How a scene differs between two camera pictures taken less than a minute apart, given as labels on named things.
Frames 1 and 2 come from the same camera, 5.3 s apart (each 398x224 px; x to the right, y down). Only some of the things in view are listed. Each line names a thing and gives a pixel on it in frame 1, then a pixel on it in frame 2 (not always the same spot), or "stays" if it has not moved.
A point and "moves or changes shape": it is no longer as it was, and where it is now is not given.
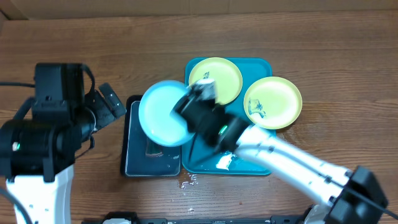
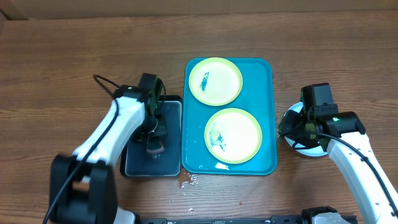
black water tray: [134, 162] stays
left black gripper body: [97, 113] to [155, 127]
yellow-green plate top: [227, 76] stays
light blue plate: [154, 114] to [315, 151]
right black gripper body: [221, 112] to [293, 124]
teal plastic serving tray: [198, 158] stays
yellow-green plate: [273, 102] moves or changes shape
